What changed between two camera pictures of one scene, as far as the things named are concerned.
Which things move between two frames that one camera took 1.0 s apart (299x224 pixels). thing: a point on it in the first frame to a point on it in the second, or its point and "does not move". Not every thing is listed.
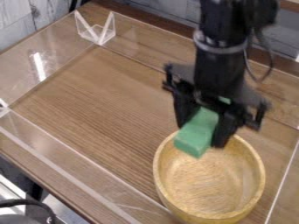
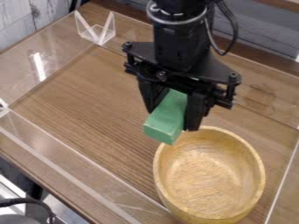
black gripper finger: x=188 y=103 to x=154 y=93
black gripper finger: x=229 y=123 to x=198 y=108
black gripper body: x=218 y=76 to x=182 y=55
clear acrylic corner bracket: x=97 y=34 does not move
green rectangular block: x=196 y=137 to x=165 y=122
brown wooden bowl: x=212 y=188 does not move
